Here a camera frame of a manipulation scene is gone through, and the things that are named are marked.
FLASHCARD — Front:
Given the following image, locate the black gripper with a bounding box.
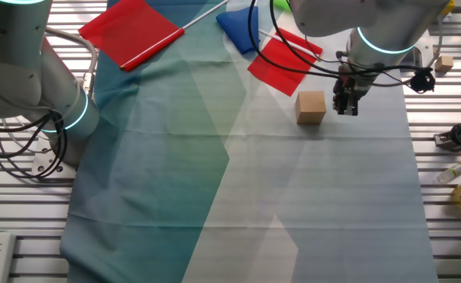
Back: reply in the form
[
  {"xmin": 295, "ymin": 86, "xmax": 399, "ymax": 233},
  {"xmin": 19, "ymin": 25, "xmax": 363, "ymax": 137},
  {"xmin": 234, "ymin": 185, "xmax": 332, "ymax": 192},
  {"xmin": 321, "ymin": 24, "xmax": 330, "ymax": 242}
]
[{"xmin": 333, "ymin": 73, "xmax": 363, "ymax": 116}]

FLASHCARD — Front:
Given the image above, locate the wooden block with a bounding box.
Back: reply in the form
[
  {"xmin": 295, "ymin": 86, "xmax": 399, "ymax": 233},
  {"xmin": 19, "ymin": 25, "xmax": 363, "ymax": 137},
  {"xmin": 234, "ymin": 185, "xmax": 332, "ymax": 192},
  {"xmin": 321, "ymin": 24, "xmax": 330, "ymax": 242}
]
[{"xmin": 295, "ymin": 90, "xmax": 327, "ymax": 126}]

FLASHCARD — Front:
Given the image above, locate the red flag with white pole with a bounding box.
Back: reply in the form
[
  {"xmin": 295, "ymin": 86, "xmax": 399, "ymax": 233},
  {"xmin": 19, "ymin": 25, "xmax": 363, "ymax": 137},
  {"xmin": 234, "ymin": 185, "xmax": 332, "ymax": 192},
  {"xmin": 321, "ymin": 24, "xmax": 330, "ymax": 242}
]
[{"xmin": 247, "ymin": 27, "xmax": 324, "ymax": 97}]

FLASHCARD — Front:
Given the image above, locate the small wooden cube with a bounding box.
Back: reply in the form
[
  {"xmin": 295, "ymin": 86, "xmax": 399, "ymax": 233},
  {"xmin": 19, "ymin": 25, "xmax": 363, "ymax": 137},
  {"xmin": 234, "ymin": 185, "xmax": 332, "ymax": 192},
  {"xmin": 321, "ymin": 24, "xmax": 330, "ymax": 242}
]
[{"xmin": 435, "ymin": 54, "xmax": 455, "ymax": 73}]

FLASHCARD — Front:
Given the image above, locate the black metal clamp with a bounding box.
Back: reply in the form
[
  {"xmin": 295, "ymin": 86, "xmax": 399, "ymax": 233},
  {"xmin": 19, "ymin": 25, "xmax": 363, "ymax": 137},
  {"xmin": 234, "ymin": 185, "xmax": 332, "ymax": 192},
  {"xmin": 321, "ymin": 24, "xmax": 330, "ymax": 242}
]
[{"xmin": 434, "ymin": 122, "xmax": 461, "ymax": 153}]

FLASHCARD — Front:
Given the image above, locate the orange capped marker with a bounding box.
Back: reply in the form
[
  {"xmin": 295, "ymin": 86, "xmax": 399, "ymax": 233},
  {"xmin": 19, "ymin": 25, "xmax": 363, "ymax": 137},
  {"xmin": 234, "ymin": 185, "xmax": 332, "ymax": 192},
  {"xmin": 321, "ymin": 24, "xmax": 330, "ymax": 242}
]
[{"xmin": 436, "ymin": 153, "xmax": 461, "ymax": 185}]

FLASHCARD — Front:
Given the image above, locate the blue flag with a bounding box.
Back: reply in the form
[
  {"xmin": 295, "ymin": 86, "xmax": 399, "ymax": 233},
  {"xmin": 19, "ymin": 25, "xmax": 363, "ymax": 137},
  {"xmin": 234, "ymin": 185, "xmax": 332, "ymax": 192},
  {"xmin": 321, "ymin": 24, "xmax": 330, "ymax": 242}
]
[{"xmin": 215, "ymin": 6, "xmax": 262, "ymax": 55}]

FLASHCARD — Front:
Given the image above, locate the teal grey patterned tablecloth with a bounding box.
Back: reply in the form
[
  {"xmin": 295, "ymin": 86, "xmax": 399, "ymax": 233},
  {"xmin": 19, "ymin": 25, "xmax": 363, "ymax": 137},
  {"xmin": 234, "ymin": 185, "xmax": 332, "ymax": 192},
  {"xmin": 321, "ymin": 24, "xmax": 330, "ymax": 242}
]
[{"xmin": 59, "ymin": 0, "xmax": 439, "ymax": 283}]

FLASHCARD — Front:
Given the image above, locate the black cable with coiled bundle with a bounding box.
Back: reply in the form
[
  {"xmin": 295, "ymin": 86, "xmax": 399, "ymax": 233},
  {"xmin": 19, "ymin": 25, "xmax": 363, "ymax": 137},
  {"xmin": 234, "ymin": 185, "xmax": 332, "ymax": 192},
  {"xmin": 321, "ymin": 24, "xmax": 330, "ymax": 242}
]
[{"xmin": 335, "ymin": 50, "xmax": 437, "ymax": 94}]

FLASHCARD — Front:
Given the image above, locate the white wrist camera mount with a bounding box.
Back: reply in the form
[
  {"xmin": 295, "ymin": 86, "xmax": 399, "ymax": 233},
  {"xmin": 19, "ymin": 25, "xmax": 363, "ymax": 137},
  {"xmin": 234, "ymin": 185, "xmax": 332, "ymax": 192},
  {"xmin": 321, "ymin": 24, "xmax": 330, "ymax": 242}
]
[{"xmin": 412, "ymin": 31, "xmax": 432, "ymax": 68}]

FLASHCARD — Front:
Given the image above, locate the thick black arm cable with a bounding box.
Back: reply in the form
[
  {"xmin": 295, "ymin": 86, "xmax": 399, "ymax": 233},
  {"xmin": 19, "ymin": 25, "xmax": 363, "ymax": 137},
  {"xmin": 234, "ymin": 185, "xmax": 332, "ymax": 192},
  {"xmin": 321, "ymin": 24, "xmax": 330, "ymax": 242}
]
[{"xmin": 247, "ymin": 0, "xmax": 343, "ymax": 78}]

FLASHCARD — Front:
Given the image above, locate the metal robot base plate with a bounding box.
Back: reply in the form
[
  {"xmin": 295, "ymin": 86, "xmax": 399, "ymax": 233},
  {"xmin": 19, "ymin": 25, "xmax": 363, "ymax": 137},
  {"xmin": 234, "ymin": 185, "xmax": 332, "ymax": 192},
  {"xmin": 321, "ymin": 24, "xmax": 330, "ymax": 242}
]
[{"xmin": 31, "ymin": 137, "xmax": 78, "ymax": 178}]

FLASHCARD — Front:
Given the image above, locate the black base cable bundle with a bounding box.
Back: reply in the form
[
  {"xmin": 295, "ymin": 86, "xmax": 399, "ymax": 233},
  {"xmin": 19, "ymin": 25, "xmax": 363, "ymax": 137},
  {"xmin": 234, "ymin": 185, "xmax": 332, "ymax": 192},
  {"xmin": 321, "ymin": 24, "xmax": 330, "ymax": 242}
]
[{"xmin": 0, "ymin": 112, "xmax": 68, "ymax": 180}]

